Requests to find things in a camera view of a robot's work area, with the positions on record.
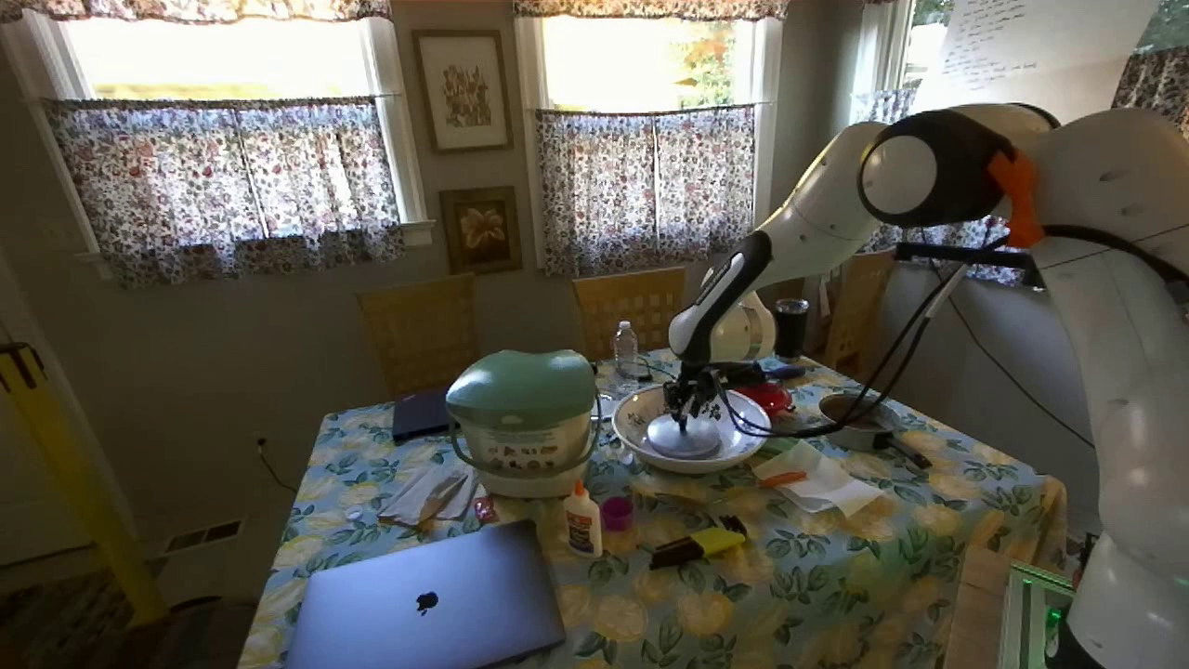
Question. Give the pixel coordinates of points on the white glue bottle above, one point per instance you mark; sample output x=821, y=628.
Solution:
x=581, y=520

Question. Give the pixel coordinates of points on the dark drinking glass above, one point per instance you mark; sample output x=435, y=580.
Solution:
x=794, y=314

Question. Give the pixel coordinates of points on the white floral bowl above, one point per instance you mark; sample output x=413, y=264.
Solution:
x=743, y=430

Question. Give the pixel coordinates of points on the floral tablecloth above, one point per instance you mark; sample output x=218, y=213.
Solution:
x=808, y=593

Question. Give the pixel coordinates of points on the left floral curtain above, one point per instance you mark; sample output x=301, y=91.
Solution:
x=227, y=187

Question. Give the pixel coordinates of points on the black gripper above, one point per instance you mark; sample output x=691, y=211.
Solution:
x=705, y=379

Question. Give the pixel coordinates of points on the grey laptop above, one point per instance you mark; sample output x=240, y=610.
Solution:
x=456, y=603

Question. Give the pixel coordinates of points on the floral curtain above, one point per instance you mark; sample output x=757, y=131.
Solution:
x=642, y=187
x=227, y=187

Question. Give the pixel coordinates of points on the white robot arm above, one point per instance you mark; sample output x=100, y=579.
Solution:
x=1102, y=211

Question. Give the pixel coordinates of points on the clear plastic bottle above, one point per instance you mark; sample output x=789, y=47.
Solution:
x=626, y=349

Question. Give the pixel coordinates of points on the silver pot lid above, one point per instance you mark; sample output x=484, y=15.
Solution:
x=686, y=436

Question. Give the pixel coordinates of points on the wooden lattice chair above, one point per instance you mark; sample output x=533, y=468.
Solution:
x=424, y=332
x=644, y=299

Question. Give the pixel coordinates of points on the paper sheets with pen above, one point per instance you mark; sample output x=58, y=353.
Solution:
x=430, y=494

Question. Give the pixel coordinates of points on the right floral curtain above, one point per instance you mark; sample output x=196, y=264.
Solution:
x=642, y=187

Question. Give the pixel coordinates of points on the yellow black barrier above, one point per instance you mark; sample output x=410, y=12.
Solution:
x=27, y=387

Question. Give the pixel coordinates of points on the white bucket with green lid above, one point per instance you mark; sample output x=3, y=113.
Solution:
x=525, y=421

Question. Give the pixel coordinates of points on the dark blue notebook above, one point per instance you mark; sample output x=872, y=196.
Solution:
x=419, y=414

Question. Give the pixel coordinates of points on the purple small cap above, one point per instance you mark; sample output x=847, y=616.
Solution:
x=614, y=510

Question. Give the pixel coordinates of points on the red small bowl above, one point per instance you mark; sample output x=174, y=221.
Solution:
x=773, y=400

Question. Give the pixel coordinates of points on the white paper packet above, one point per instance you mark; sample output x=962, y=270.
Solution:
x=814, y=482

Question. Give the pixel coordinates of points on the lower framed flower picture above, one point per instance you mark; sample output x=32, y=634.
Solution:
x=481, y=227

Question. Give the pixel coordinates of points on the yellow black highlighter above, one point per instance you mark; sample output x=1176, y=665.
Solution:
x=700, y=543

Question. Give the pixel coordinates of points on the upper framed botanical picture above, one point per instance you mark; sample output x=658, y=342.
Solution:
x=461, y=88

